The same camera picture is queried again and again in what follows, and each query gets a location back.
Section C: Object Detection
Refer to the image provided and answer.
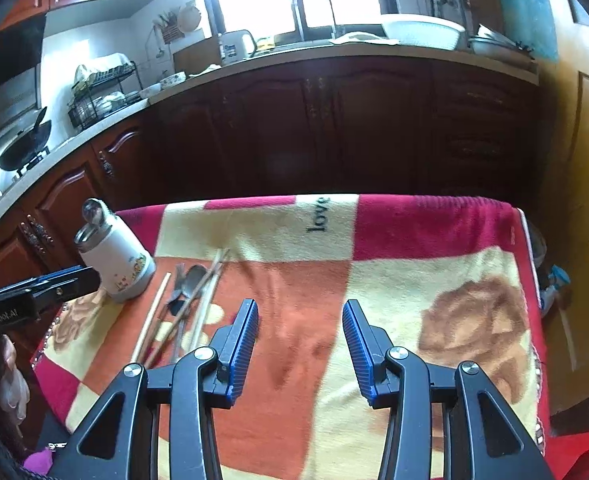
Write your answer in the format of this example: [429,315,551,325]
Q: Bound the light wooden chopstick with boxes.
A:
[145,249,228,368]

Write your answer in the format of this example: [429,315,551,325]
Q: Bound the dark wooden chopstick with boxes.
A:
[144,301,190,367]

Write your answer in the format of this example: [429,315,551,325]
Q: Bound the large steel spoon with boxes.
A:
[171,264,206,363]

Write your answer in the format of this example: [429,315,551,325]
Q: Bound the pale thin chopstick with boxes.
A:
[186,249,227,353]

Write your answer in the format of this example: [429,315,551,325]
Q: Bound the small steel spoon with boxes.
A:
[82,198,110,228]

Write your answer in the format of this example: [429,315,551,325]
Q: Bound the dark wooden kitchen cabinets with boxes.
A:
[0,55,541,288]

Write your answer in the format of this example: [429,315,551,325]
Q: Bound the steel kitchen faucet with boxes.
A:
[290,0,337,41]

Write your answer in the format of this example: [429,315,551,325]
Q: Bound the steel bowl with utensils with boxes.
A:
[468,24,534,68]

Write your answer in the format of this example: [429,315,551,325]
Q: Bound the left hand white glove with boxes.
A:
[0,334,30,427]

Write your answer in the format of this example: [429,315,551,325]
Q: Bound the black wok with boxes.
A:
[0,106,52,171]

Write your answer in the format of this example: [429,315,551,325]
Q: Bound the colourful flower blanket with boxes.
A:
[32,194,549,479]

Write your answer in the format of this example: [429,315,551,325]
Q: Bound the black dish rack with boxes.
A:
[68,53,142,130]

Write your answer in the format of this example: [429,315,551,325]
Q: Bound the small white bowl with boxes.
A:
[139,82,162,100]

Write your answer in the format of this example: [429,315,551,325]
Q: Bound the steel range hood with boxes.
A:
[0,14,46,134]

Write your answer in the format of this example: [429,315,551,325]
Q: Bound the patterned ceramic bowl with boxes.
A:
[159,72,187,90]

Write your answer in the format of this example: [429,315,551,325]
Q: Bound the yellow wooden door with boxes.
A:
[539,0,589,413]

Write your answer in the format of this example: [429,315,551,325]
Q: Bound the wooden cutting board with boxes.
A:
[173,37,222,75]

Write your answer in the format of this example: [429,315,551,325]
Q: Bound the white electric kettle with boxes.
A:
[218,29,258,66]

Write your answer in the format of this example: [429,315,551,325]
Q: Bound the white dish cloth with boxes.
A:
[330,32,389,46]

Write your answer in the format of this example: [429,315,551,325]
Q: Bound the white wash basin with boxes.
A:
[380,14,467,51]

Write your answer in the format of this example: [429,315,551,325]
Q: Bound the wall chopstick holder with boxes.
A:
[153,6,185,44]

